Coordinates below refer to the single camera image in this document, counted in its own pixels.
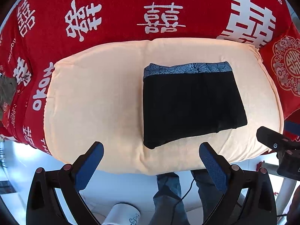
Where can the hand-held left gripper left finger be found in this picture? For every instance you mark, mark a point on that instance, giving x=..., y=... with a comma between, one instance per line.
x=90, y=166

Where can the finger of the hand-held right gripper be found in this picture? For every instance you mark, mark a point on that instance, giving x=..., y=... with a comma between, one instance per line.
x=269, y=137

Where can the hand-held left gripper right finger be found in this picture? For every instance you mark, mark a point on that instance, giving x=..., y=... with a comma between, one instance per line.
x=213, y=166

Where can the black pants with blue waistband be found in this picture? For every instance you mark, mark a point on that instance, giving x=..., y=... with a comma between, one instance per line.
x=192, y=107

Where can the person's right leg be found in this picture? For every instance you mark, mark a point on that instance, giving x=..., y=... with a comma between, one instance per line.
x=206, y=192

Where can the person's leg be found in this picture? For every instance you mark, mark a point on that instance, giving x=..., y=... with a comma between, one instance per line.
x=167, y=192
x=206, y=192

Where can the person's left leg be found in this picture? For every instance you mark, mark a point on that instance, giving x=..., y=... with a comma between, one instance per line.
x=167, y=192

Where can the white printed object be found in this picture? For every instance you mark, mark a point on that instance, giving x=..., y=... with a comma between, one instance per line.
x=121, y=214

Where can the red cushion with gold pattern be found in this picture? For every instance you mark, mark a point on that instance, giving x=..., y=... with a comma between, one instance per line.
x=288, y=79

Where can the peach towel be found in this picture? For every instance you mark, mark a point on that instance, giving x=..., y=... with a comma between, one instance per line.
x=93, y=98

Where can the olive cloth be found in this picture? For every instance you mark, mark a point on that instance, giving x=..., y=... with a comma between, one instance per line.
x=7, y=93

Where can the red printed blanket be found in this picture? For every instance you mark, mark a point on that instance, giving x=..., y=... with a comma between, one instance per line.
x=121, y=0

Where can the grey metal frame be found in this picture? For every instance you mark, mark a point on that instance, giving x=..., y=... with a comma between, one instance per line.
x=284, y=192

